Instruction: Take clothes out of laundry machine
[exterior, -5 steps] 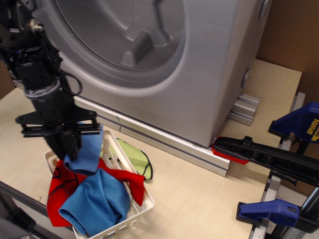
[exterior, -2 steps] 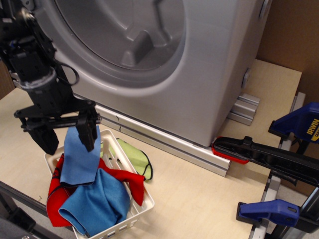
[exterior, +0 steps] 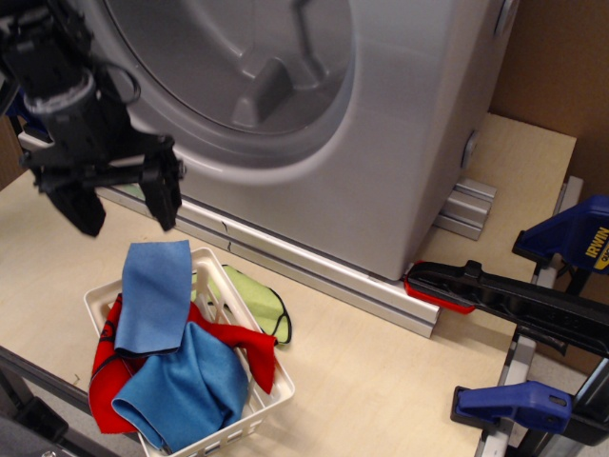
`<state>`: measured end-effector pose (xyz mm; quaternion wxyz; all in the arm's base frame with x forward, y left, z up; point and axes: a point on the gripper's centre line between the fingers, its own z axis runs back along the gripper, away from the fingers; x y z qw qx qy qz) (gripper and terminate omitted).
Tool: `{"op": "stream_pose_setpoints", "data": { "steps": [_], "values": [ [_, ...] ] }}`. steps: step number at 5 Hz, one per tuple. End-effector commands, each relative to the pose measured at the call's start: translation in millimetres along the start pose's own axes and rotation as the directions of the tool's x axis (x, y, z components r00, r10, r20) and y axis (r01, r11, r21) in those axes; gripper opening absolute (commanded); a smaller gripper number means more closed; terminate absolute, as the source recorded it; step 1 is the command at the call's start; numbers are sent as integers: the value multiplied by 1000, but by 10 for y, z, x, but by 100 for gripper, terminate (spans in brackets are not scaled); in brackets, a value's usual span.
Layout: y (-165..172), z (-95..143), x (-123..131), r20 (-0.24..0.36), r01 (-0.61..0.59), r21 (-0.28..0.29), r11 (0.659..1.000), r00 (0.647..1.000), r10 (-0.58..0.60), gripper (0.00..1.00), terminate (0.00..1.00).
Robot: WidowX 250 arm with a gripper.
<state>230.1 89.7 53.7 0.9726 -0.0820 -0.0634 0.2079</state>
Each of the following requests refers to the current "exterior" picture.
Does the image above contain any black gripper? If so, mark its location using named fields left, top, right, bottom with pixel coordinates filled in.
left=23, top=75, right=184, bottom=237

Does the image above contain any dark blue cloth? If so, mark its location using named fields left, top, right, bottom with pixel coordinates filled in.
left=115, top=241, right=192, bottom=358

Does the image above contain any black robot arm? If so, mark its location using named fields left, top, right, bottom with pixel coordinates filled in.
left=1, top=1, right=185, bottom=237

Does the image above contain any grey toy washing machine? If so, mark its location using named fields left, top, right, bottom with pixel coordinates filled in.
left=76, top=1, right=518, bottom=279

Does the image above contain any white plastic basket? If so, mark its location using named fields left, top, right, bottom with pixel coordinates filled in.
left=85, top=248, right=295, bottom=456

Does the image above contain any red printed cloth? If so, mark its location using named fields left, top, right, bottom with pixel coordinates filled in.
left=88, top=296, right=276, bottom=448

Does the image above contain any green cloth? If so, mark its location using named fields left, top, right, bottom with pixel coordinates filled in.
left=187, top=265, right=292, bottom=358

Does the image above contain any light blue cloth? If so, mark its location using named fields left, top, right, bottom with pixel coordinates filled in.
left=111, top=323, right=248, bottom=453

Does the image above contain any brown cardboard panel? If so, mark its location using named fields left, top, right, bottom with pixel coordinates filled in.
left=491, top=1, right=608, bottom=195

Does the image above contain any black red bar clamp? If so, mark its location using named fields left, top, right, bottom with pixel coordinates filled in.
left=404, top=260, right=608, bottom=358

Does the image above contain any blue Irwin clamp upper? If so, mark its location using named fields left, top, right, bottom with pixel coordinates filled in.
left=512, top=195, right=608, bottom=275

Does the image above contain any blue clamp lower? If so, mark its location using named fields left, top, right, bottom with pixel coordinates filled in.
left=450, top=380, right=609, bottom=447

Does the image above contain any black metal table frame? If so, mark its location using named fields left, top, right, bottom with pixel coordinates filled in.
left=1, top=348, right=144, bottom=456

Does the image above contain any long aluminium rail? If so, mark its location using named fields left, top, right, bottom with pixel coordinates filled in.
left=17, top=131, right=442, bottom=339

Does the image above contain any short aluminium rail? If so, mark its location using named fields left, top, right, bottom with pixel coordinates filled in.
left=434, top=177, right=497, bottom=241

